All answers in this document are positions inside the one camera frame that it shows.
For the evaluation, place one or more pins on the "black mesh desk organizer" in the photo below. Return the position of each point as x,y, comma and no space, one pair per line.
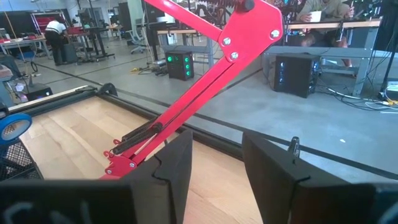
18,161

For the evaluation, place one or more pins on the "black box device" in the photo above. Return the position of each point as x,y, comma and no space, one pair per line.
38,92

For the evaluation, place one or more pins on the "black vertical post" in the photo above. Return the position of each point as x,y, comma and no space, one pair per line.
388,31

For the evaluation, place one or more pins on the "red shelf cart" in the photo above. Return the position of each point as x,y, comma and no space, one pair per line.
43,23

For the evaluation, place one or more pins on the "black computer green lights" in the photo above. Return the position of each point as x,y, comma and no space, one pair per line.
178,67

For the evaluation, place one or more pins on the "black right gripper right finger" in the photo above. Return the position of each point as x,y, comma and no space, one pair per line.
273,186

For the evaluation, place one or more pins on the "person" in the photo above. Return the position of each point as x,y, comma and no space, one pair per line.
326,7
56,37

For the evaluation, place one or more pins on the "wooden table gray legs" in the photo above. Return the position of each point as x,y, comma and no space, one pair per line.
360,23

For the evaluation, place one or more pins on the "white power strip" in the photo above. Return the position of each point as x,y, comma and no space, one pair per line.
392,88

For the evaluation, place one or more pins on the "red desk lamp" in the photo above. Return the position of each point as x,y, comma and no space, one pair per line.
248,37

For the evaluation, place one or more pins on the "black computer tower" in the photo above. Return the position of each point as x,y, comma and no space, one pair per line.
295,74

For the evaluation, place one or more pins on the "black standing desk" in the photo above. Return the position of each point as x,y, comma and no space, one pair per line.
96,43

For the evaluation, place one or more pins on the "white cup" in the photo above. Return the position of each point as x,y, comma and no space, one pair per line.
315,16

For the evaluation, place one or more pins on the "white office chair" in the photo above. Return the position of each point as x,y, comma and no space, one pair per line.
136,37

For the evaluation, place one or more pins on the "light wooden desk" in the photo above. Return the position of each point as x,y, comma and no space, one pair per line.
21,40

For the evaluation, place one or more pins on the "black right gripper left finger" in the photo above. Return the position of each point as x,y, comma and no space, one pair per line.
168,193

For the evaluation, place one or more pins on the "gray legged work table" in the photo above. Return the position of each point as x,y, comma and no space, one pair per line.
199,49

